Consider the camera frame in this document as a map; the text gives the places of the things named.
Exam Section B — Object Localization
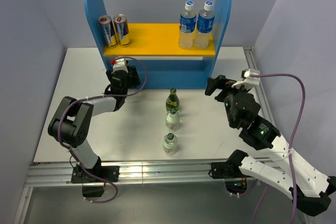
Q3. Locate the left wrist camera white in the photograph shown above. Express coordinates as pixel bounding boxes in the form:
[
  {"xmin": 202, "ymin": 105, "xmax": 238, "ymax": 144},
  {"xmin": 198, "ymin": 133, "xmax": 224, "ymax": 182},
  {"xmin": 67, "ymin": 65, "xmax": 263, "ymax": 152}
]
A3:
[{"xmin": 110, "ymin": 58, "xmax": 129, "ymax": 72}]

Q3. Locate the aluminium rail frame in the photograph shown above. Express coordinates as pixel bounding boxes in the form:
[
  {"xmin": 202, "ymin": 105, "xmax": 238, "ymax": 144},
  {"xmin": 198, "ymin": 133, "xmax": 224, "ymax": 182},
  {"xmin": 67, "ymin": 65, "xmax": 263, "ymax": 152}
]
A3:
[{"xmin": 13, "ymin": 46, "xmax": 308, "ymax": 224}]

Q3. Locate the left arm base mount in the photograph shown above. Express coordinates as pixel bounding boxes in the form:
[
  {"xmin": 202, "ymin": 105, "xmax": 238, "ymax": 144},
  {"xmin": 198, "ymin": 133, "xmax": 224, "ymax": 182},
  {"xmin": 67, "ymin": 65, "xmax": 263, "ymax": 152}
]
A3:
[{"xmin": 69, "ymin": 158, "xmax": 120, "ymax": 204}]

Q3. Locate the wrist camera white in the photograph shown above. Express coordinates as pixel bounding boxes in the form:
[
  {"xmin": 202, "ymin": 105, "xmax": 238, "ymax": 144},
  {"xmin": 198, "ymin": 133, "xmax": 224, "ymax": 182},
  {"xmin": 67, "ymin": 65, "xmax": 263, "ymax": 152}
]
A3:
[
  {"xmin": 110, "ymin": 58, "xmax": 129, "ymax": 72},
  {"xmin": 232, "ymin": 69, "xmax": 260, "ymax": 90}
]

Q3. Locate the clear glass bottle front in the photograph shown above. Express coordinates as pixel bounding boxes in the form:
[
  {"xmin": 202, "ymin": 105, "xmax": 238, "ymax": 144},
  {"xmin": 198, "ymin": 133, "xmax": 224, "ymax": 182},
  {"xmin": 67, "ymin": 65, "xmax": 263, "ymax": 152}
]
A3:
[{"xmin": 163, "ymin": 133, "xmax": 178, "ymax": 154}]

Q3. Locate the clear glass bottle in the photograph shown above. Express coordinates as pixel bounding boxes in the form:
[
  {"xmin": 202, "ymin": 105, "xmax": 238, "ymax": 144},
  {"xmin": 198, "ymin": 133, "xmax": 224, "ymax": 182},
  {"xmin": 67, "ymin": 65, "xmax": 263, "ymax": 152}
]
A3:
[
  {"xmin": 165, "ymin": 108, "xmax": 180, "ymax": 131},
  {"xmin": 163, "ymin": 133, "xmax": 178, "ymax": 154}
]

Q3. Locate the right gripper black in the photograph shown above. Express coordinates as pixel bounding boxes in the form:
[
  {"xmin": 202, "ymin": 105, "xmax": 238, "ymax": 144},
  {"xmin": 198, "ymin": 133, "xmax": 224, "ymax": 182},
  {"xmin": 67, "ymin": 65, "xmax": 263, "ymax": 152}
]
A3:
[{"xmin": 205, "ymin": 74, "xmax": 251, "ymax": 127}]

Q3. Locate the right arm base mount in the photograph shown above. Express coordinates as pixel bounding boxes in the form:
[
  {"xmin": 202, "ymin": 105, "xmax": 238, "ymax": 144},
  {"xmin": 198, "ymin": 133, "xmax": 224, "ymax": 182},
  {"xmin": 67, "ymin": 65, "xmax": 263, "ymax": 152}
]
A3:
[{"xmin": 208, "ymin": 162, "xmax": 248, "ymax": 196}]

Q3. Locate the left energy drink can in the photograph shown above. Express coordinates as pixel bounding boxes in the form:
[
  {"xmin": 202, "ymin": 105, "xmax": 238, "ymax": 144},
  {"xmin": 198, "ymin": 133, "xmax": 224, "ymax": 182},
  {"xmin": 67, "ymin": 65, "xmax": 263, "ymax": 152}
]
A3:
[{"xmin": 98, "ymin": 15, "xmax": 118, "ymax": 48}]

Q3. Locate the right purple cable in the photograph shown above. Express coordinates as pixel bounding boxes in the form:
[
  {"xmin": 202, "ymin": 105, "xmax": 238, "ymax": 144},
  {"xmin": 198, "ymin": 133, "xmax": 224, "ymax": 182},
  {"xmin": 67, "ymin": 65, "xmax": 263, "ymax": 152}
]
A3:
[{"xmin": 251, "ymin": 73, "xmax": 306, "ymax": 224}]

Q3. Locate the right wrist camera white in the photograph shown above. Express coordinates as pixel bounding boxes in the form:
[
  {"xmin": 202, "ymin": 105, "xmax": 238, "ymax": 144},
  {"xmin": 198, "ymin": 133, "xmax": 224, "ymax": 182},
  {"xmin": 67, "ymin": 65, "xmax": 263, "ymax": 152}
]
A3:
[{"xmin": 232, "ymin": 69, "xmax": 260, "ymax": 90}]

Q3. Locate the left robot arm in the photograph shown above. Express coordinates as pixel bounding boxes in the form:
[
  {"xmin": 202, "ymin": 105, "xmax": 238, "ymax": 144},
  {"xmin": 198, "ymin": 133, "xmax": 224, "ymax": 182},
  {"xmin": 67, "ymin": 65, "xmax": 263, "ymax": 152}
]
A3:
[{"xmin": 48, "ymin": 64, "xmax": 140, "ymax": 182}]

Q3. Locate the blue label water bottle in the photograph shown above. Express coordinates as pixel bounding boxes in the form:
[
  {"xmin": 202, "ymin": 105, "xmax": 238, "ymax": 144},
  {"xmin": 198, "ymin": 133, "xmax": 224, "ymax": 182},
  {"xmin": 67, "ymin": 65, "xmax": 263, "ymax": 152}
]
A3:
[
  {"xmin": 194, "ymin": 1, "xmax": 215, "ymax": 49},
  {"xmin": 178, "ymin": 1, "xmax": 196, "ymax": 49}
]

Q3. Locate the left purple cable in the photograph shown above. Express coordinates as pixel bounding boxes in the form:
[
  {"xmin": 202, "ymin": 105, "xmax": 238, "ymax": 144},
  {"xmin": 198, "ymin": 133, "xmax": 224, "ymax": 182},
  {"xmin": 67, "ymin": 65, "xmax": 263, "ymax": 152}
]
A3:
[{"xmin": 57, "ymin": 56, "xmax": 148, "ymax": 204}]

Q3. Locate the yellow shelf board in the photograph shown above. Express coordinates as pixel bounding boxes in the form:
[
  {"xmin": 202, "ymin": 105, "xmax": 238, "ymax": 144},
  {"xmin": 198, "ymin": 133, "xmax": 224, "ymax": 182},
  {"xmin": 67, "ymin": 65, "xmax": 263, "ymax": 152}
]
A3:
[{"xmin": 103, "ymin": 23, "xmax": 215, "ymax": 57}]

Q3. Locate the blue wooden shelf frame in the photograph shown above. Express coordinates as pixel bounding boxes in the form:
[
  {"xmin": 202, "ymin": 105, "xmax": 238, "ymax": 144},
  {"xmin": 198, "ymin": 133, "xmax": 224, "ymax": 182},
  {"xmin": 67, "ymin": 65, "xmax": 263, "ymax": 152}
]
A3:
[{"xmin": 83, "ymin": 0, "xmax": 232, "ymax": 89}]

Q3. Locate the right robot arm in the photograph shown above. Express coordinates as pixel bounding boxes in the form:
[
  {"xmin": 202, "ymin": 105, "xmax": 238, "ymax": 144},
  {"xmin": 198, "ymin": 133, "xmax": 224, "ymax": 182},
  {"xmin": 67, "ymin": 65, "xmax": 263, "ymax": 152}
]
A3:
[{"xmin": 205, "ymin": 75, "xmax": 335, "ymax": 217}]

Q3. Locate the energy drink can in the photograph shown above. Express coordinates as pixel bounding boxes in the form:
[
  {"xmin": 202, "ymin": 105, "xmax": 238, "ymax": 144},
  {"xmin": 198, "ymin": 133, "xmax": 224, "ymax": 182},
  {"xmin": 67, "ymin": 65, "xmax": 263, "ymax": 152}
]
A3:
[
  {"xmin": 98, "ymin": 15, "xmax": 118, "ymax": 48},
  {"xmin": 113, "ymin": 14, "xmax": 131, "ymax": 47}
]

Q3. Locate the right energy drink can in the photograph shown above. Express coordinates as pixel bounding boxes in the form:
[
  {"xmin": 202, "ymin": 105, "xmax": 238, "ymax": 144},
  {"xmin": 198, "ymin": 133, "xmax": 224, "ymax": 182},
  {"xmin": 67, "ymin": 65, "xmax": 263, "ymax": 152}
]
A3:
[{"xmin": 113, "ymin": 14, "xmax": 131, "ymax": 47}]

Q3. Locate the purple cable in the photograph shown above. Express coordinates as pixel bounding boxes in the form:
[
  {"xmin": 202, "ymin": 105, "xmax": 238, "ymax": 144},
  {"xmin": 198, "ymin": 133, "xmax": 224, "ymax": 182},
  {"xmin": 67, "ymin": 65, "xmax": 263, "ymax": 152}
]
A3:
[
  {"xmin": 57, "ymin": 56, "xmax": 148, "ymax": 204},
  {"xmin": 251, "ymin": 73, "xmax": 306, "ymax": 224}
]

